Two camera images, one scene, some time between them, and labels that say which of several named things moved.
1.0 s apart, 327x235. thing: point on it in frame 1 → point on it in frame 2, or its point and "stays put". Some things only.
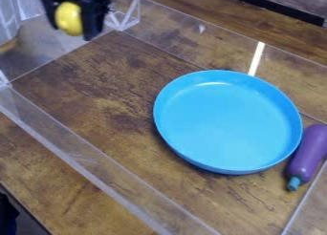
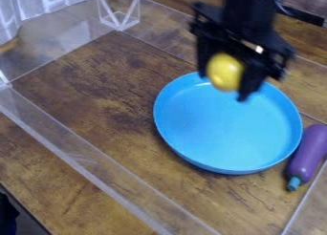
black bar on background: [281, 8] stays put
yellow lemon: [69, 17] → [225, 71]
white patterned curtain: [18, 6] stays put
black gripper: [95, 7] → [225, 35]
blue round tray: [229, 120] stays put
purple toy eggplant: [309, 156] stays put
